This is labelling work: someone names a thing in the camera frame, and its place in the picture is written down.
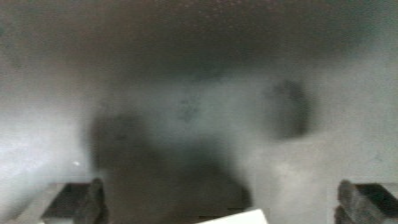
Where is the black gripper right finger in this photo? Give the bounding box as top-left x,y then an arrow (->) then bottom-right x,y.
333,180 -> 398,224

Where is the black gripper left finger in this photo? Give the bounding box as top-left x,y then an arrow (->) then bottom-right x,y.
40,178 -> 108,224

